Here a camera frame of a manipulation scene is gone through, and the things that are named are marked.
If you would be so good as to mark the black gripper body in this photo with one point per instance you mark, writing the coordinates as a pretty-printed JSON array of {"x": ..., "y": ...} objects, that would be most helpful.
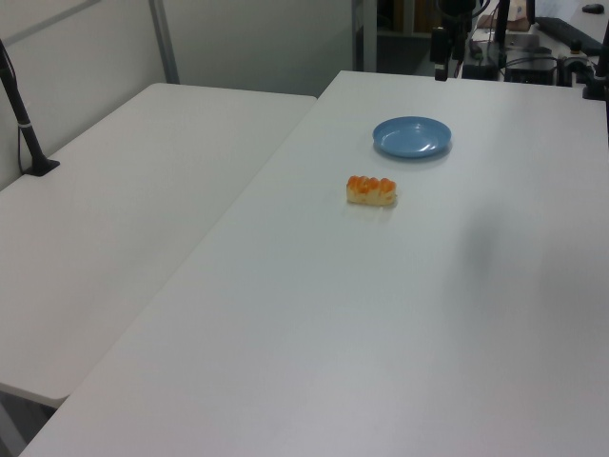
[{"x": 457, "y": 10}]

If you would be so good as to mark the black camera stand pole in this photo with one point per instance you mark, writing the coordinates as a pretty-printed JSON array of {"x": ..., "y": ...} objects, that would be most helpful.
[{"x": 24, "y": 126}]

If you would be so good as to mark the silver metal clamp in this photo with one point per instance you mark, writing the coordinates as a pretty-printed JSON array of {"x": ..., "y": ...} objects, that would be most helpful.
[{"x": 573, "y": 62}]

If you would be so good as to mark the black computer keyboard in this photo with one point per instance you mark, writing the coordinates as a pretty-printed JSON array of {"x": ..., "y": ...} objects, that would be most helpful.
[{"x": 568, "y": 33}]

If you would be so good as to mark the blue round plate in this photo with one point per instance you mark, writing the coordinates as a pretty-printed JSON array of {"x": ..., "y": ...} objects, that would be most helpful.
[{"x": 411, "y": 138}]

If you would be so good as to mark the black table clamp mount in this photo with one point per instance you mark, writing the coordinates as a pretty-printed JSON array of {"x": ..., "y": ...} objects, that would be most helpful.
[{"x": 597, "y": 78}]

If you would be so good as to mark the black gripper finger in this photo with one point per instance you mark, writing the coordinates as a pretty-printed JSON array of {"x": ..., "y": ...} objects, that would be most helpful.
[
  {"x": 440, "y": 47},
  {"x": 459, "y": 45}
]

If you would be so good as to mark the black computer mouse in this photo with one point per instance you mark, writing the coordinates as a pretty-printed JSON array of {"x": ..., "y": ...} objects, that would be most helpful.
[{"x": 592, "y": 8}]

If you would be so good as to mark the black upright pole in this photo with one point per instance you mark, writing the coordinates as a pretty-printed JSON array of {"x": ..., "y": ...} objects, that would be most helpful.
[{"x": 501, "y": 26}]

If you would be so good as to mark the black electronics box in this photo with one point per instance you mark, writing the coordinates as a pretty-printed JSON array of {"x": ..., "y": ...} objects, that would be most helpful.
[{"x": 530, "y": 72}]

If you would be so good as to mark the orange glazed bread loaf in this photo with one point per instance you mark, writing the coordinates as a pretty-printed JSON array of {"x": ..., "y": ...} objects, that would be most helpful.
[{"x": 372, "y": 191}]

